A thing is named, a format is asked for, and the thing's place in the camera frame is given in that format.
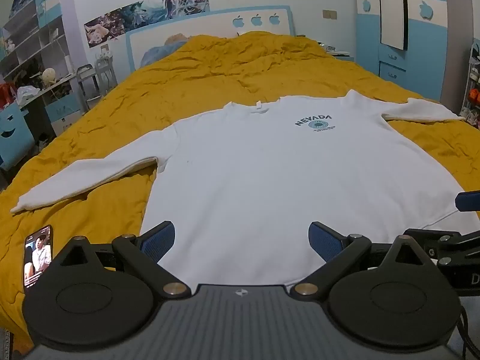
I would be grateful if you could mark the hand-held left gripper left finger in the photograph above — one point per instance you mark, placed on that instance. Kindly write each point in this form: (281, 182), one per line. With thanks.
(160, 240)

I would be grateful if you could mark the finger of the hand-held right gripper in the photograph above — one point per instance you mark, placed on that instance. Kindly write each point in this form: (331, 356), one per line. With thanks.
(450, 240)
(467, 201)

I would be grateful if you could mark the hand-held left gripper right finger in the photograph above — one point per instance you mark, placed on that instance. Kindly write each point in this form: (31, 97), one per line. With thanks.
(323, 240)

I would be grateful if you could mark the white long-sleeve sweatshirt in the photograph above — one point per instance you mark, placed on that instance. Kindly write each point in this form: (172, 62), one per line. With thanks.
(262, 180)

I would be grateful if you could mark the storage rack with orange items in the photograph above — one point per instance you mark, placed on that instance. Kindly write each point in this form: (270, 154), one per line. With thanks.
(473, 90)

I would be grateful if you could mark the black smartphone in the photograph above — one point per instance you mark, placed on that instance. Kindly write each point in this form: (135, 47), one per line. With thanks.
(37, 258)

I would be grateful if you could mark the blue and white wardrobe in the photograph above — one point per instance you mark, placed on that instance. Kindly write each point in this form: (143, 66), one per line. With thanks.
(431, 33)

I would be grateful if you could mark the blue and white desk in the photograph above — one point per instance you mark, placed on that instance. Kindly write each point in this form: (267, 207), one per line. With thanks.
(37, 116)

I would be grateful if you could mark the white trolley rack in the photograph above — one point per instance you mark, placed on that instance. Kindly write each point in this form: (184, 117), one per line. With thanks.
(96, 77)

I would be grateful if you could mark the yellow bed blanket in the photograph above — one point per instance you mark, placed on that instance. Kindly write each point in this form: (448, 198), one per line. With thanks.
(210, 71)

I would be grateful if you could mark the bedside table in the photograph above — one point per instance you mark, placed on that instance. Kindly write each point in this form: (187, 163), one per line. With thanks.
(339, 55)

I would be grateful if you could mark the blue pillow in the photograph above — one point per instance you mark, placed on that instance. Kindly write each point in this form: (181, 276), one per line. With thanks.
(161, 53)

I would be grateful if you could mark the white round ornament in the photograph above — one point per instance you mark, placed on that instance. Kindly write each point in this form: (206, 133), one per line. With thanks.
(48, 75)

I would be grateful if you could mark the black-framed mirror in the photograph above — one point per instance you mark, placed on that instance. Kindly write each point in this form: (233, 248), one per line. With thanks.
(392, 7)

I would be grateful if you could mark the white and blue headboard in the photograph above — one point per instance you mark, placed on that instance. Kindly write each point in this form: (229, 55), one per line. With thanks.
(210, 20)

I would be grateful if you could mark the white shelf unit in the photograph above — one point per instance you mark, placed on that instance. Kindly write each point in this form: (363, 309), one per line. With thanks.
(33, 41)

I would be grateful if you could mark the wall switch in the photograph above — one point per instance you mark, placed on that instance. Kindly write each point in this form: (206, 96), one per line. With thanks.
(329, 14)

